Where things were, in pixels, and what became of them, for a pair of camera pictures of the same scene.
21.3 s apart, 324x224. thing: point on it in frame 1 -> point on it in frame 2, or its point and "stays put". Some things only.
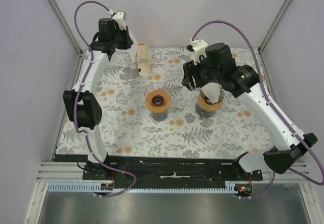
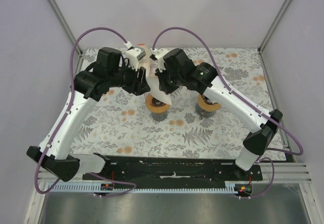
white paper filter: (132, 51) -> (156, 91)
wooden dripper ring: (209, 107) stays put
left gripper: (129, 42) -> (138, 86)
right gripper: (190, 70) -> (163, 85)
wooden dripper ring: (158, 101) stays put
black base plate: (163, 170) stays put
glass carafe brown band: (159, 117) stays put
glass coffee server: (203, 113) stays put
